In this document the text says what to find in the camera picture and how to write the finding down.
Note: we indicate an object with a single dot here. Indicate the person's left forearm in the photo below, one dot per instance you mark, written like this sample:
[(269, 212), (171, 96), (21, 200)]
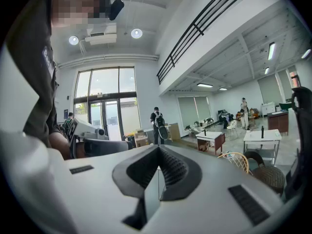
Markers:
[(59, 144)]

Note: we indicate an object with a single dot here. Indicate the grey roller blinds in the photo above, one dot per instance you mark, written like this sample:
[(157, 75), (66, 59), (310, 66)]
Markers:
[(193, 111)]

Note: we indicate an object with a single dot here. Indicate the white metal-legged table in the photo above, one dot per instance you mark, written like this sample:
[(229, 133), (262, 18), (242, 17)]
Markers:
[(268, 135)]

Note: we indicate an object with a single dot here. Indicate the black office chair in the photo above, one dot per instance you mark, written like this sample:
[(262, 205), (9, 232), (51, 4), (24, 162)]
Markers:
[(301, 135)]

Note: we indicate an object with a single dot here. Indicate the black metal railing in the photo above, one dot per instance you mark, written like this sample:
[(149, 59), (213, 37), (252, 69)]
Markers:
[(195, 25)]

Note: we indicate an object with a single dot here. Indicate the white ceiling pipe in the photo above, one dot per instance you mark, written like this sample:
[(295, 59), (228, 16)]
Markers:
[(109, 57)]

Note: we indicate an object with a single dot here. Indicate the dark wicker chair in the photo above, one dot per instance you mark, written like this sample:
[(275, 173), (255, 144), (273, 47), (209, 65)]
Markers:
[(269, 177)]

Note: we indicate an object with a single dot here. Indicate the cardboard box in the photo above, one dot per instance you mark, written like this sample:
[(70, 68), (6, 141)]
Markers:
[(142, 140)]

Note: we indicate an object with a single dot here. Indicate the round ceiling lamp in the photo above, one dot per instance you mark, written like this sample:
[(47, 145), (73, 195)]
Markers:
[(136, 33), (73, 40)]

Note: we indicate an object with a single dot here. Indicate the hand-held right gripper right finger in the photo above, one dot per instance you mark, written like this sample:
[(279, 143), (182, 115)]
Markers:
[(179, 174)]

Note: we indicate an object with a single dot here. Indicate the white cabinet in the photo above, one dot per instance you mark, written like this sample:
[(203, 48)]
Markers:
[(267, 108)]

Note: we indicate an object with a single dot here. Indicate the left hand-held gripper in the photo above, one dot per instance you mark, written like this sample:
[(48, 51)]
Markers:
[(102, 145)]

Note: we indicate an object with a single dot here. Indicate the brown wooden desk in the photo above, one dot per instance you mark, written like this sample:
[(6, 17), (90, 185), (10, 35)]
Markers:
[(278, 122)]

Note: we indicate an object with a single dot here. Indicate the white ceiling air conditioner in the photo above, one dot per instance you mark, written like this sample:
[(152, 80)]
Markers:
[(101, 35)]

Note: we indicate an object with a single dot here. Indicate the person's dark shirt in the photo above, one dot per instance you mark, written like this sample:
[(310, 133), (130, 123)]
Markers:
[(34, 64)]

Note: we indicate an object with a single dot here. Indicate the black bottle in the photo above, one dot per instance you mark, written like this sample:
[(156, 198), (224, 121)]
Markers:
[(205, 132), (262, 132)]

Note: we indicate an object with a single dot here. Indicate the black head-worn camera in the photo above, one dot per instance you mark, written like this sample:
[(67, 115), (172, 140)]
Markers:
[(116, 8)]

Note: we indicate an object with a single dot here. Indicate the tall glass entrance door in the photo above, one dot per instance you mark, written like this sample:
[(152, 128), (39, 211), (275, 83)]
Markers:
[(107, 101)]

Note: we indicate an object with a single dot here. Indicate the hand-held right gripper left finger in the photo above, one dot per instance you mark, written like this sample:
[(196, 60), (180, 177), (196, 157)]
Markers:
[(136, 173)]

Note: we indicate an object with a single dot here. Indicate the white table with wooden sides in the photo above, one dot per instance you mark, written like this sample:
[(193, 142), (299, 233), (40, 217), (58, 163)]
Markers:
[(210, 136)]

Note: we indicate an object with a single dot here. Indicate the light rattan chair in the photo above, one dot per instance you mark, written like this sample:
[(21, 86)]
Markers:
[(237, 160)]

